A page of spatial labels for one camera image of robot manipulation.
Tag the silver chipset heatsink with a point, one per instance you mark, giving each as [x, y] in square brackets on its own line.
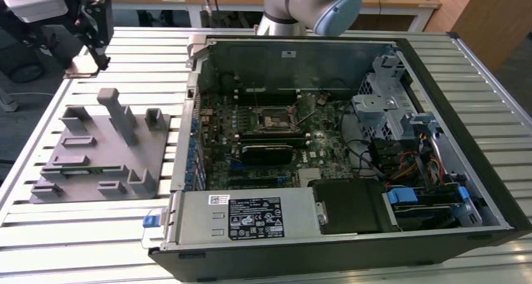
[310, 175]

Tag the black expansion slot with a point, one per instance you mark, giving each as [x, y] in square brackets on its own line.
[253, 181]

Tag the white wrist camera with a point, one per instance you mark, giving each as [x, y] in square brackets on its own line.
[33, 3]

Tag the blue plastic latch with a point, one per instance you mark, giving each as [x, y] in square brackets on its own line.
[150, 220]
[462, 194]

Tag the coin cell battery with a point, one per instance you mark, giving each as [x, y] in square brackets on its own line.
[321, 100]

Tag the silver metal drive cage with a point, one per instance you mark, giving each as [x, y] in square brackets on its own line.
[376, 116]

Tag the grey parts rack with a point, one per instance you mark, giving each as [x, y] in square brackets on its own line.
[108, 159]

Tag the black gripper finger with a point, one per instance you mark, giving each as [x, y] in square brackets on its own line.
[37, 36]
[97, 22]

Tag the black PC case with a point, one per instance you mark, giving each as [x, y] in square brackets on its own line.
[290, 262]

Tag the green motherboard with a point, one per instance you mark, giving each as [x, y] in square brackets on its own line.
[328, 140]

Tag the silver power supply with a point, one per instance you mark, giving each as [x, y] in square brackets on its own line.
[194, 215]

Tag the wooden cabinet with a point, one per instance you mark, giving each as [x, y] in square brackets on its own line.
[490, 22]

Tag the green labelled RAM stick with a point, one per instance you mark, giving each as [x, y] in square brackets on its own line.
[245, 93]

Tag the small black graphics card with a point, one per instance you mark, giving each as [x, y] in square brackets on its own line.
[265, 154]

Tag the CPU socket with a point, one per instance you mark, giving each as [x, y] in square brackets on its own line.
[272, 120]

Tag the blue disk carrier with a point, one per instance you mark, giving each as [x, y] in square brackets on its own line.
[400, 196]

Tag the black RAM slot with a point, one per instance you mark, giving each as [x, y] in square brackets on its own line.
[273, 137]
[249, 99]
[273, 143]

